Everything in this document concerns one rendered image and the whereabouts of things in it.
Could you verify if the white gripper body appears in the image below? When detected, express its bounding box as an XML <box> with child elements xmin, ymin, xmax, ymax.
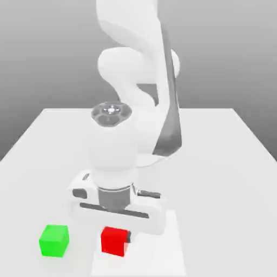
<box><xmin>68</xmin><ymin>194</ymin><xmax>168</xmax><ymax>236</ymax></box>

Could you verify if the small red cube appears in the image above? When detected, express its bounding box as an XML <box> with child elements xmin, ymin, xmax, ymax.
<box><xmin>101</xmin><ymin>226</ymin><xmax>131</xmax><ymax>258</ymax></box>

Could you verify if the small green cube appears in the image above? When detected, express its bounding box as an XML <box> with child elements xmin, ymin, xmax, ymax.
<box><xmin>38</xmin><ymin>224</ymin><xmax>70</xmax><ymax>258</ymax></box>

